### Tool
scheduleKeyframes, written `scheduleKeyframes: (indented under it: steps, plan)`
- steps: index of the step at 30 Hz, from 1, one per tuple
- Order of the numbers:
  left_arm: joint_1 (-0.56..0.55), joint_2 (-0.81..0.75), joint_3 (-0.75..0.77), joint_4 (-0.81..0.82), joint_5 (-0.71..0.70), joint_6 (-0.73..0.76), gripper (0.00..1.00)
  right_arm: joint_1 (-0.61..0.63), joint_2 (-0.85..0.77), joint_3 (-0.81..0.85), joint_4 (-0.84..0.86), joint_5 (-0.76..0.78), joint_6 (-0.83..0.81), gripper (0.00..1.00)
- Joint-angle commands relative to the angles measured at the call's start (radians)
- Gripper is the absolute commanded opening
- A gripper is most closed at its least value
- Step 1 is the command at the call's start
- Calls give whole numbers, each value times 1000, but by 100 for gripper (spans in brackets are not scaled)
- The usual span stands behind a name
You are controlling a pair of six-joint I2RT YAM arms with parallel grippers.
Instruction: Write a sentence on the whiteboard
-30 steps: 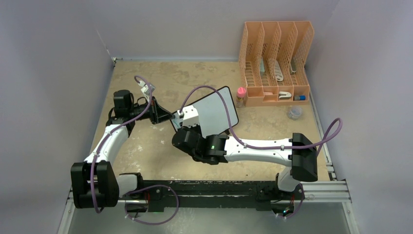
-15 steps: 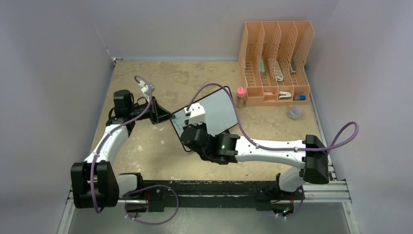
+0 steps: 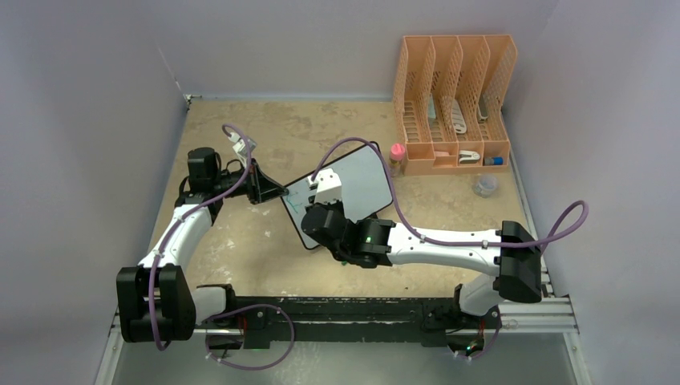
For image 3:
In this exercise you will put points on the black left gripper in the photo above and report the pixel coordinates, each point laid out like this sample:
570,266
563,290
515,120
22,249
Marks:
260,188

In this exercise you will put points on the white whiteboard black frame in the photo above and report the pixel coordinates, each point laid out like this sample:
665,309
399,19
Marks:
365,189

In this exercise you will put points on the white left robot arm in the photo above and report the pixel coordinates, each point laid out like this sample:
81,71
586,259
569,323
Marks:
155,303

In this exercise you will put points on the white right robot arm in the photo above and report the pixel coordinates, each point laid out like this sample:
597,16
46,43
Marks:
506,259

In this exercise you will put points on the pink cartoon bottle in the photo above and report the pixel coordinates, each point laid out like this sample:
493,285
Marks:
395,159

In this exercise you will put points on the white stapler in organizer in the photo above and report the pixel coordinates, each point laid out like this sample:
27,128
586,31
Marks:
468,157

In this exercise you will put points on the white long tool in organizer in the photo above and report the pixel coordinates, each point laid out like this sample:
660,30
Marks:
457,119

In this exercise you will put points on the peach plastic file organizer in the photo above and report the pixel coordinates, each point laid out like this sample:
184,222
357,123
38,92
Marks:
448,96

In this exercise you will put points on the clear small plastic jar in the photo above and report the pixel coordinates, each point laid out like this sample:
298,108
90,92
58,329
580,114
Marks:
486,185

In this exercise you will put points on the blue capped item in organizer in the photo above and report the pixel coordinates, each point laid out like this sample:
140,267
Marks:
493,161

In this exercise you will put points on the grey tool in organizer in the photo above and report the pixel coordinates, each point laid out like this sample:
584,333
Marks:
482,110

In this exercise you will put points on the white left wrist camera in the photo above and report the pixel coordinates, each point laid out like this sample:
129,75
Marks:
241,146

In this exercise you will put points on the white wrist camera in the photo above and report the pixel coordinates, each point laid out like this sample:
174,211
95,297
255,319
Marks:
241,146
326,187

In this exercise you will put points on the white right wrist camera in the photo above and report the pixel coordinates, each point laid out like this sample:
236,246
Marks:
326,187

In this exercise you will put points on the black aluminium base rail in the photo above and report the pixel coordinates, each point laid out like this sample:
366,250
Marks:
430,322

